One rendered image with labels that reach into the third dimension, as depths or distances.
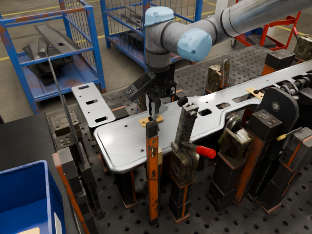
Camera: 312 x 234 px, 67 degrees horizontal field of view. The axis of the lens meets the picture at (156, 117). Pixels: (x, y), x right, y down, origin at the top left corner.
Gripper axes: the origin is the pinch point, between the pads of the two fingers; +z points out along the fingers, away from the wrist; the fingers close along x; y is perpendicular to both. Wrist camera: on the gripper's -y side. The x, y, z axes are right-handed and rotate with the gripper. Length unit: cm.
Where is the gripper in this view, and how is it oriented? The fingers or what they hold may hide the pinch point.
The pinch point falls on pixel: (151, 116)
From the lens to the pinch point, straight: 82.8
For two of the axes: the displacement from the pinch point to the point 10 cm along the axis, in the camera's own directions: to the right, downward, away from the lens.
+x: -4.7, -5.7, 6.7
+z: -0.2, 7.7, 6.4
